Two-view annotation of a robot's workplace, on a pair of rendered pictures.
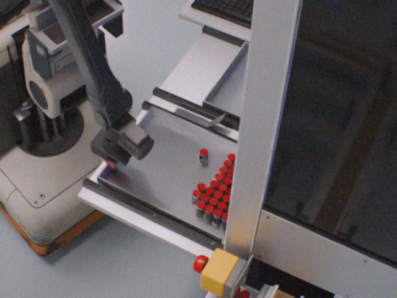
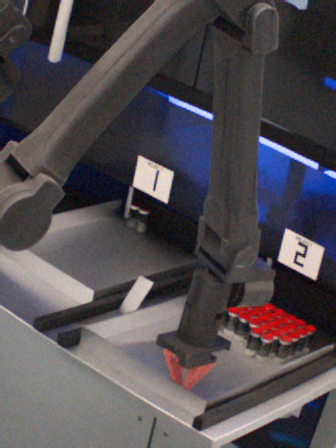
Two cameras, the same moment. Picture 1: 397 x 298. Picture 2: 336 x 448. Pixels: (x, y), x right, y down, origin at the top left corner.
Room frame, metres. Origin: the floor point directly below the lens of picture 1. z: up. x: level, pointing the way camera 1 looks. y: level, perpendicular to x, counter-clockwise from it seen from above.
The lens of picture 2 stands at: (0.73, 1.77, 1.80)
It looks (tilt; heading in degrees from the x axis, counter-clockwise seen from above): 22 degrees down; 281
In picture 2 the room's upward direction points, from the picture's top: 12 degrees clockwise
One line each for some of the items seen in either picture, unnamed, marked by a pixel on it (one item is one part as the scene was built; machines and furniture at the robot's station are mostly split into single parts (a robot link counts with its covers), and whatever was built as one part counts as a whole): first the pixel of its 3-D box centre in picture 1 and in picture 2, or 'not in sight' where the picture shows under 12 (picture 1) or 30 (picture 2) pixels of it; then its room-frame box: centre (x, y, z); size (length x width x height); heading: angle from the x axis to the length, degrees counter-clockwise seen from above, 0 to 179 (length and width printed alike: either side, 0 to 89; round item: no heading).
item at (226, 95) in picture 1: (280, 97); (106, 249); (1.23, -0.21, 0.90); 0.34 x 0.26 x 0.04; 64
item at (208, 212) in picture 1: (224, 189); (255, 327); (0.92, -0.07, 0.90); 0.18 x 0.02 x 0.05; 154
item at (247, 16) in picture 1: (255, 13); not in sight; (1.66, -0.16, 0.82); 0.40 x 0.14 x 0.02; 64
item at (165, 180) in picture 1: (184, 172); (212, 347); (0.97, 0.03, 0.90); 0.34 x 0.26 x 0.04; 64
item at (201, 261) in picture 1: (203, 265); not in sight; (0.66, -0.02, 0.99); 0.04 x 0.04 x 0.04; 64
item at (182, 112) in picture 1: (198, 113); (115, 303); (1.14, 0.00, 0.91); 0.14 x 0.03 x 0.06; 64
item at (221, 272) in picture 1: (222, 274); not in sight; (0.64, -0.06, 0.99); 0.08 x 0.07 x 0.07; 64
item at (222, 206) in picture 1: (232, 193); (263, 323); (0.91, -0.09, 0.90); 0.18 x 0.02 x 0.05; 154
